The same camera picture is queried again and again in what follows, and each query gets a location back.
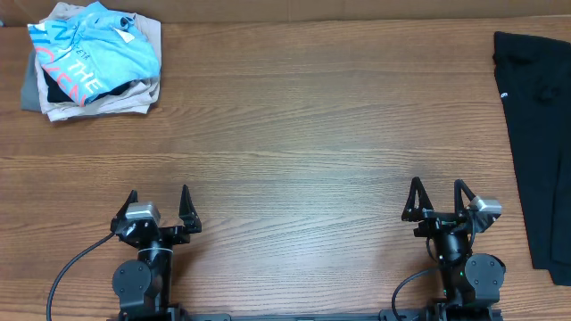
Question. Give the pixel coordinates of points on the light blue printed t-shirt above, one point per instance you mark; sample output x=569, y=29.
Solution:
x=94, y=53

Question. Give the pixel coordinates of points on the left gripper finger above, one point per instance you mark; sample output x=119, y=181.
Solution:
x=188, y=214
x=121, y=215

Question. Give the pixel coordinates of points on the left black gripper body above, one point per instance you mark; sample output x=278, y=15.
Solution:
x=171, y=237

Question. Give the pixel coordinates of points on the grey folded garment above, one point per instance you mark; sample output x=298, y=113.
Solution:
x=29, y=91

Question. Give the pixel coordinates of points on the beige folded garment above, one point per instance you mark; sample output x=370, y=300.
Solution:
x=137, y=99

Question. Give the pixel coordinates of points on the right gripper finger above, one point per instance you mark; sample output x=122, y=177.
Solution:
x=418, y=206
x=460, y=190

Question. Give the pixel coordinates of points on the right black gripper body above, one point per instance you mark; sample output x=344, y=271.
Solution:
x=442, y=218

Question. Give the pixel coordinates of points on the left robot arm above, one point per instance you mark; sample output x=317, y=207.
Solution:
x=143, y=285

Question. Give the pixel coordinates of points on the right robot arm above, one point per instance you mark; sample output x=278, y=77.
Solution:
x=471, y=281

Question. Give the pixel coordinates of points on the black folded garment in pile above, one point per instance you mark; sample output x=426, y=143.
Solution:
x=56, y=95

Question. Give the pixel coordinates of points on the black polo shirt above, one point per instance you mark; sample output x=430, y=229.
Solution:
x=533, y=79

